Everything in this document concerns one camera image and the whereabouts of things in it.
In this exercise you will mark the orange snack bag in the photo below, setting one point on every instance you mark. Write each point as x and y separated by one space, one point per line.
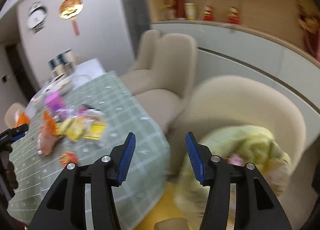
49 134

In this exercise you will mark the yellow snack packet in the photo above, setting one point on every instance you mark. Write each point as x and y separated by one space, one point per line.
73 128

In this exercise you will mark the middle beige chair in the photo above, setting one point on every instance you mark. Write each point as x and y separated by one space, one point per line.
172 79

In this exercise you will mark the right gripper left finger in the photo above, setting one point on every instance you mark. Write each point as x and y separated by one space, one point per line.
63 207

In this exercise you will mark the green checkered tablecloth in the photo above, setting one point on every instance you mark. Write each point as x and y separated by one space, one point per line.
144 184

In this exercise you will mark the beige chair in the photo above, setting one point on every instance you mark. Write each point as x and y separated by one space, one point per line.
172 79
146 50
242 121

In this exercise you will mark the red figurine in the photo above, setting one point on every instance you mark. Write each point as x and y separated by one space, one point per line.
233 16
208 13

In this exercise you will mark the red gold wall ornament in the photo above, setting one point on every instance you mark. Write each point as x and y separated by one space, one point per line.
69 9

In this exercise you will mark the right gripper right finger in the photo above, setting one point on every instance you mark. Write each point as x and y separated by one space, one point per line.
257 207

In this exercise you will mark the orange white tissue box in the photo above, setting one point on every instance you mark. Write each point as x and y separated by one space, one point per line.
21 119

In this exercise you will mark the white bowl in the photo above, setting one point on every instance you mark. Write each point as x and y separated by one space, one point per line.
63 84

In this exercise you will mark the panda wall clock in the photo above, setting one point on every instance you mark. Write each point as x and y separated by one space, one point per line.
36 16

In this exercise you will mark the near beige chair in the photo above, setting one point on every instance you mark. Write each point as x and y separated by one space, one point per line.
242 121

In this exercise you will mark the left red figurine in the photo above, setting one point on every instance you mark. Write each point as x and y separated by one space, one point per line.
208 13

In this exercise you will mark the beige chair across table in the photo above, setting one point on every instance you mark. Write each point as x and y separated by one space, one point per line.
13 113

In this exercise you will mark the right red figurine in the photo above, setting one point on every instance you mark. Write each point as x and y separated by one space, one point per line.
233 16

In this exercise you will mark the far beige chair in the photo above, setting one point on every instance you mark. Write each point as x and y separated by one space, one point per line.
146 50

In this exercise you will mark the red flower gift bag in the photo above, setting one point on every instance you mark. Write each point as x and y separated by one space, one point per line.
309 22

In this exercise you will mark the yellow seat cushion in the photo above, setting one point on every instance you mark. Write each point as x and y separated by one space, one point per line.
178 208

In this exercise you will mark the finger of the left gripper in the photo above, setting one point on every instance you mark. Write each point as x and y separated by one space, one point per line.
12 135

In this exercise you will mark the pink plastic container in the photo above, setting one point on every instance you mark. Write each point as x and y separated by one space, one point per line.
54 101

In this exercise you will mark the red pink snack wrapper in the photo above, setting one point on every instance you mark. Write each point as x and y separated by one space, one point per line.
68 157

